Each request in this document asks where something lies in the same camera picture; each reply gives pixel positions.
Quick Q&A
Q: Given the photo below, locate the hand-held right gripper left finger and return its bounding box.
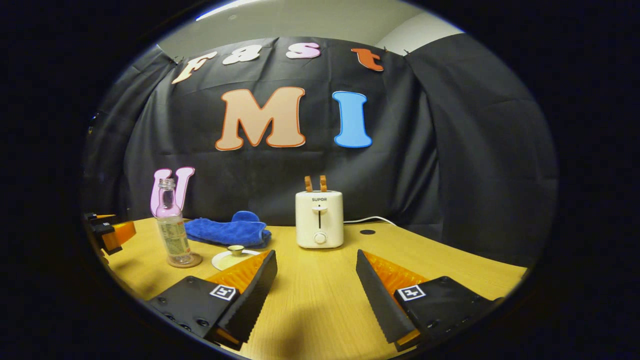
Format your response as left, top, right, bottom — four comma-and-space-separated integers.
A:
147, 250, 278, 352

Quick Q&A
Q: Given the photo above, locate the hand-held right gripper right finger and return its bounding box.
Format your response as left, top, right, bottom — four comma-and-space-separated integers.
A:
356, 250, 503, 352

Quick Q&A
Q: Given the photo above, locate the clear plastic water bottle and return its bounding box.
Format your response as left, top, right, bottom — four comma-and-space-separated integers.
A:
155, 178, 193, 266

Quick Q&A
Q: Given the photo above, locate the round cork coaster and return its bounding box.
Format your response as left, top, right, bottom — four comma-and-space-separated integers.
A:
166, 252, 203, 269

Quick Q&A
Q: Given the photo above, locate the blue towel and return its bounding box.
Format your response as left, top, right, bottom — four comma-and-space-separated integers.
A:
184, 210, 272, 249

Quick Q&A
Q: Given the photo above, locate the cream toaster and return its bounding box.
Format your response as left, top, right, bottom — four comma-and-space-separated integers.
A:
295, 190, 345, 249

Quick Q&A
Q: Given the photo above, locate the black backdrop cloth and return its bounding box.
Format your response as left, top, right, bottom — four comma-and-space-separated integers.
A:
80, 36, 558, 268

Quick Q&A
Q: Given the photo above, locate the white power cable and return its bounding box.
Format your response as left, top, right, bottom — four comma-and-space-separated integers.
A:
343, 216, 398, 227

